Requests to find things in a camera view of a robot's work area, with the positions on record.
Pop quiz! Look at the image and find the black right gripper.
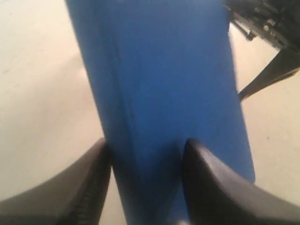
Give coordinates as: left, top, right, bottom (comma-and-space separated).
225, 0, 300, 101

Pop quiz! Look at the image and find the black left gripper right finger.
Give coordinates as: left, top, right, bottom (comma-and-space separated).
182, 139, 300, 225

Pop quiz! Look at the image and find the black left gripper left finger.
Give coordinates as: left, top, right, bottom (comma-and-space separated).
0, 138, 111, 225

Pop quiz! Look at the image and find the blue paper notebook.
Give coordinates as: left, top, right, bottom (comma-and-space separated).
66, 0, 255, 225

